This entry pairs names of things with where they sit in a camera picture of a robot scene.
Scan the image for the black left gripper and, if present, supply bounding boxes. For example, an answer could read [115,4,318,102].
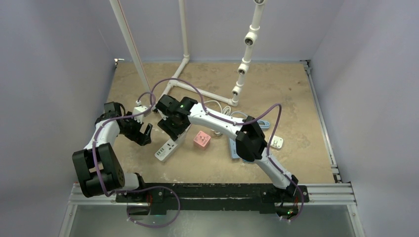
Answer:
[119,112,151,145]

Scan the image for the white USB power strip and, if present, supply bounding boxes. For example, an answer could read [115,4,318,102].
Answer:
[154,126,191,162]

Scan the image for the pink cube adapter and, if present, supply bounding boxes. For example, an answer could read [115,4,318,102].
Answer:
[193,131,211,150]

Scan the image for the light blue power strip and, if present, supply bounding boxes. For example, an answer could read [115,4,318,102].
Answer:
[228,139,241,160]

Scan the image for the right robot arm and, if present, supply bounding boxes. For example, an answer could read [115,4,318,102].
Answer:
[155,95,302,201]

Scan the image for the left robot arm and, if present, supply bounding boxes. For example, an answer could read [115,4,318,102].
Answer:
[72,102,153,202]

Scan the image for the blue flat plug adapter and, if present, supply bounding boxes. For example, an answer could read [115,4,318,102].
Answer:
[242,159,255,163]

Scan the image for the white flat plug adapter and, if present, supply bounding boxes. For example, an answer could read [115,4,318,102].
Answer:
[270,135,284,150]

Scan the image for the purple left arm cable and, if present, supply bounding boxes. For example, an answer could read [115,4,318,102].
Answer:
[91,91,181,229]

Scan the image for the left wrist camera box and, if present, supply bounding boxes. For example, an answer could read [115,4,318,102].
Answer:
[132,105,149,124]

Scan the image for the light blue power cable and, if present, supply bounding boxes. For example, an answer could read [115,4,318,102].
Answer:
[229,110,272,131]

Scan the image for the white PVC pipe frame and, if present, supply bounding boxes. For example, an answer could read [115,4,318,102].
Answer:
[110,0,266,107]

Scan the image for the aluminium rail right table edge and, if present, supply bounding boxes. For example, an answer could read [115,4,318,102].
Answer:
[299,60,342,183]

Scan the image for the aluminium front rail frame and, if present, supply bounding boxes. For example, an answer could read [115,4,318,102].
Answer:
[59,183,365,237]

